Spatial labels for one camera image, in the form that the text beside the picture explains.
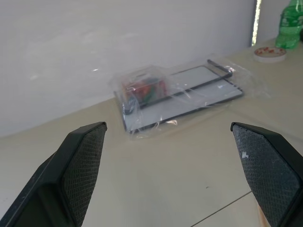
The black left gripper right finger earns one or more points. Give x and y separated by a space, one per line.
267 170

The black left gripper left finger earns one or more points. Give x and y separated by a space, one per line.
78 170

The clear box of coloured magnets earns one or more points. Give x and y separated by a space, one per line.
145 88

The black framed whiteboard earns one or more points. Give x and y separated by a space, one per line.
180 99

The clear plastic wrap bag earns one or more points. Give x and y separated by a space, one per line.
182 94

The green plastic bottle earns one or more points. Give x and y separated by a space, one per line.
289 24

